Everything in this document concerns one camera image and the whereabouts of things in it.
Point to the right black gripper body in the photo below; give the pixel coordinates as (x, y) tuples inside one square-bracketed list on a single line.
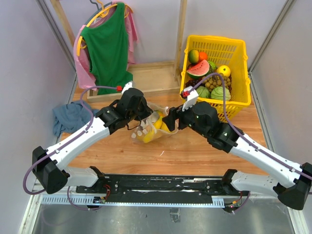
[(186, 119)]

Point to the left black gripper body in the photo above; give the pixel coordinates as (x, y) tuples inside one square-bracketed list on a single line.
[(142, 112)]

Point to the orange peach toy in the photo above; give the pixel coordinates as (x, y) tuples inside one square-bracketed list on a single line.
[(165, 128)]

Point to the yellow banana toy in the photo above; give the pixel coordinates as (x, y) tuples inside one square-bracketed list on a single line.
[(152, 126)]

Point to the clear polka dot zip bag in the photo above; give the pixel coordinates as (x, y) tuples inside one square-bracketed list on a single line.
[(157, 111)]

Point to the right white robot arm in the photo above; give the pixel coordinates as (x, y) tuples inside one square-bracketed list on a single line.
[(288, 181)]

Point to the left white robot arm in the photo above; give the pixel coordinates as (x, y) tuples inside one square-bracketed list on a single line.
[(50, 166)]

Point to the green tank top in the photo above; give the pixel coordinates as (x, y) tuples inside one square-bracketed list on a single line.
[(107, 42)]

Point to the green cabbage toy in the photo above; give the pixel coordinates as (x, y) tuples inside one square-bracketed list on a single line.
[(203, 92), (217, 94)]

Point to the dark purple grape bunch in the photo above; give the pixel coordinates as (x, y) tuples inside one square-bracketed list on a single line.
[(191, 85)]

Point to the wooden clothes rack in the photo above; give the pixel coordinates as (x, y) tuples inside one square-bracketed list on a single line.
[(156, 78)]

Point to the watermelon slice toy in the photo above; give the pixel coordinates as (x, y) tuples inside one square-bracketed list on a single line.
[(199, 70)]

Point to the yellow plastic basket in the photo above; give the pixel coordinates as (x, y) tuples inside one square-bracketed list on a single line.
[(224, 51)]

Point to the yellow lemon toy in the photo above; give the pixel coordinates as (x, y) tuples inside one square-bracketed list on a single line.
[(225, 70)]

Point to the green custard apple toy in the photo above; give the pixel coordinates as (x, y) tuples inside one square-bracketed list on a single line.
[(213, 66)]

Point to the pink shirt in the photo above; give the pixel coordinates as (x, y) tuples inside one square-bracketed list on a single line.
[(82, 62)]

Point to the blue crumpled cloth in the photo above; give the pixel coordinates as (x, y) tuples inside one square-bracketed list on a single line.
[(69, 118)]

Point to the orange tangerine toy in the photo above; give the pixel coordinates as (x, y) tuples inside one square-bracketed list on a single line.
[(202, 56)]

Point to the green orange mango toy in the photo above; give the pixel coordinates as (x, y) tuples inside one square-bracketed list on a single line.
[(193, 56)]

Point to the grey clothes hanger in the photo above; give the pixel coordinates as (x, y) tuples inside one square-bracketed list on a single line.
[(100, 5)]

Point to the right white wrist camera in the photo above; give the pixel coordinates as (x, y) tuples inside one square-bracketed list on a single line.
[(190, 96)]

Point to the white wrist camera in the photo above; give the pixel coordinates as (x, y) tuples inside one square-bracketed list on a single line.
[(190, 96), (125, 87)]

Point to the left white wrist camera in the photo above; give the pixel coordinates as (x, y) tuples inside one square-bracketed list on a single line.
[(125, 87)]

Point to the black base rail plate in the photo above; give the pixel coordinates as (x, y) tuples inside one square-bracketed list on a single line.
[(160, 189)]

